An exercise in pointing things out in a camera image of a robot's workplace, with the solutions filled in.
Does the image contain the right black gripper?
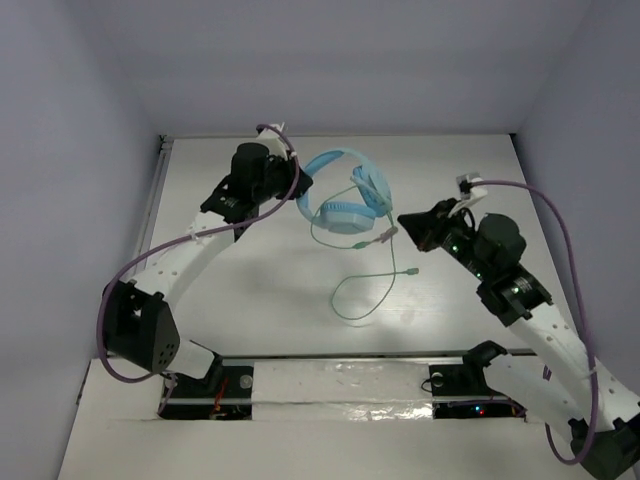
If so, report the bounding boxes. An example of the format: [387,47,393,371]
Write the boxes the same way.
[398,196,491,280]

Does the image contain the light blue headphones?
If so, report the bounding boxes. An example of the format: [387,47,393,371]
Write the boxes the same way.
[296,148,393,235]

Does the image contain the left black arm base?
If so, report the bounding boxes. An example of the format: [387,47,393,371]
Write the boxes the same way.
[158,361,254,421]

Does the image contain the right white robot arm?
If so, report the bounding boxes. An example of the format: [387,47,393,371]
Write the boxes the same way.
[398,199,639,479]

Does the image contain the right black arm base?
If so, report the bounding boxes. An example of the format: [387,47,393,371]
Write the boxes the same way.
[420,341,526,419]

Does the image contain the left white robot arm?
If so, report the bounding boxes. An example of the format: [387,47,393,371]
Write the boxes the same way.
[97,140,312,394]

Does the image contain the white front board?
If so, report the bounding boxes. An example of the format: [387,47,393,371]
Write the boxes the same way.
[60,362,585,479]

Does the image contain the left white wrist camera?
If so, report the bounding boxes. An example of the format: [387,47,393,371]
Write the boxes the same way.
[256,123,296,159]

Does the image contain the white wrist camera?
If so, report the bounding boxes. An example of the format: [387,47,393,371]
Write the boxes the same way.
[256,123,296,159]
[449,172,488,217]

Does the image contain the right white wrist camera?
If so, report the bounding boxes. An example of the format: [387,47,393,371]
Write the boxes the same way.
[449,172,488,217]

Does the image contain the aluminium rail left side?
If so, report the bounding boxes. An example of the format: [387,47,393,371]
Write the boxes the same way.
[102,134,175,359]

